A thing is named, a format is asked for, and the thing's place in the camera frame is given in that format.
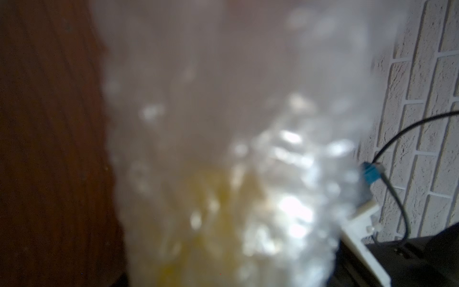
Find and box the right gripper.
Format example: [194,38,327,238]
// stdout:
[328,224,459,287]

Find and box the yellow plastic wine glass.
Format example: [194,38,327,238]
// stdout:
[148,167,276,287]

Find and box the bubble wrap sheet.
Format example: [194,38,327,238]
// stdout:
[91,1,405,287]

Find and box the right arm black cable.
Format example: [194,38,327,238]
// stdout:
[371,110,459,248]

